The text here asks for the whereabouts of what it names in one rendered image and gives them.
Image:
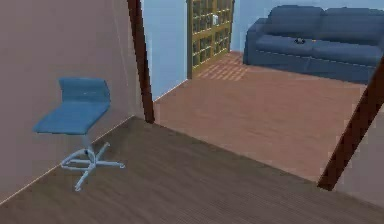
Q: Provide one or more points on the dark blue sofa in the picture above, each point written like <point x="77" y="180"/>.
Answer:
<point x="333" y="46"/>

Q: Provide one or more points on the wooden bookshelf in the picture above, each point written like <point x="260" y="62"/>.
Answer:
<point x="208" y="33"/>

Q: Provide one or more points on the small white box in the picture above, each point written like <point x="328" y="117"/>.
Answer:
<point x="215" y="19"/>

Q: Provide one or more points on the blue swivel chair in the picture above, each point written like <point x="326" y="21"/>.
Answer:
<point x="75" y="111"/>

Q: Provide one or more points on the small black object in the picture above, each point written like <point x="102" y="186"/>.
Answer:
<point x="299" y="40"/>

